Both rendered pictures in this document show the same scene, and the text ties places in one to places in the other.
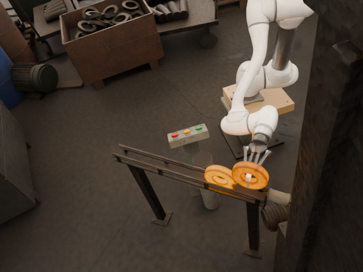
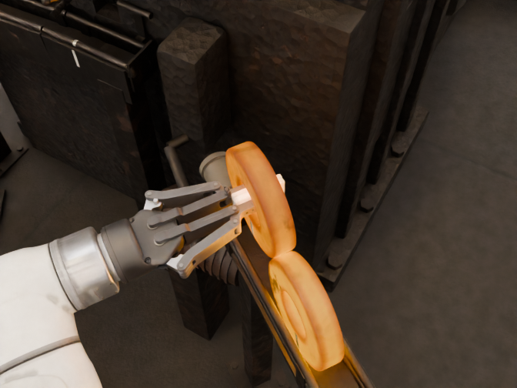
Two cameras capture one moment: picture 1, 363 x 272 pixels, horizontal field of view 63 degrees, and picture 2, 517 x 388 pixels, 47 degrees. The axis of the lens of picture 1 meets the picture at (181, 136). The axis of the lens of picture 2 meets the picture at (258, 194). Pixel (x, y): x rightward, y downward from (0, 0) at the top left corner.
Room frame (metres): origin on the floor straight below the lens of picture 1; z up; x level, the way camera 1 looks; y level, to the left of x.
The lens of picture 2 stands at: (1.07, -0.02, 1.45)
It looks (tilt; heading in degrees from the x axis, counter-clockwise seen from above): 56 degrees down; 210
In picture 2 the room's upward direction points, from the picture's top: straight up
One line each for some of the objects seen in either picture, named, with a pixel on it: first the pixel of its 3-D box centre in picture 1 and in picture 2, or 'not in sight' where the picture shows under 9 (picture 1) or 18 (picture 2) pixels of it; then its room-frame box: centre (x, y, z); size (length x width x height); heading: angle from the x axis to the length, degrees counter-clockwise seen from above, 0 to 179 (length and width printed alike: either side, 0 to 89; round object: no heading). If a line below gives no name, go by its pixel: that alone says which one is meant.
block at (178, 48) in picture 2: not in sight; (198, 88); (0.48, -0.48, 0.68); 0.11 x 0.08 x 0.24; 0
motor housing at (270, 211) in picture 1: (283, 231); (213, 280); (0.63, -0.39, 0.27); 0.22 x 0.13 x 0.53; 90
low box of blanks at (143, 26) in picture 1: (113, 39); not in sight; (3.18, 0.42, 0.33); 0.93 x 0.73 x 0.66; 97
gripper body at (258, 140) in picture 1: (258, 146); (145, 242); (0.83, -0.32, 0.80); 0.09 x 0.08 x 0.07; 145
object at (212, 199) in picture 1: (207, 182); not in sight; (1.07, -0.08, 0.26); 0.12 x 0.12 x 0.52
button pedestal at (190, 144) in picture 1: (194, 161); not in sight; (1.23, -0.04, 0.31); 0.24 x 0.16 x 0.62; 90
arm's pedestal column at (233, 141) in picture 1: (249, 121); not in sight; (1.57, -0.54, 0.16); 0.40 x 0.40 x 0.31; 3
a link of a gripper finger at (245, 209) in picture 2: not in sight; (247, 215); (0.73, -0.23, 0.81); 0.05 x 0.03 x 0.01; 145
